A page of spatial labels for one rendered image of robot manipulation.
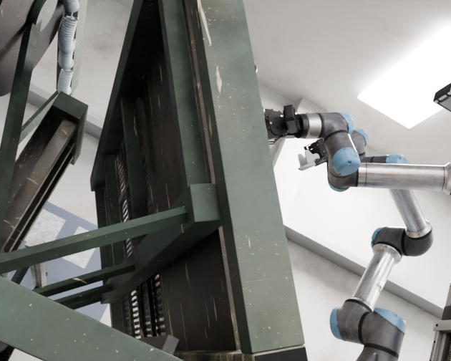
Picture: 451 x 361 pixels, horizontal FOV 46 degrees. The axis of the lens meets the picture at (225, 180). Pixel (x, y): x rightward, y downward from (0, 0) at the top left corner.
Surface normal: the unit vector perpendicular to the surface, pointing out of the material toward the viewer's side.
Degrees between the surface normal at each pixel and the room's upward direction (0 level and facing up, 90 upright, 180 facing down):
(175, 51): 90
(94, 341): 90
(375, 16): 180
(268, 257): 90
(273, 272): 90
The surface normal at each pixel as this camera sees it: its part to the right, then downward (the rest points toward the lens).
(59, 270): 0.32, -0.29
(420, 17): -0.37, 0.84
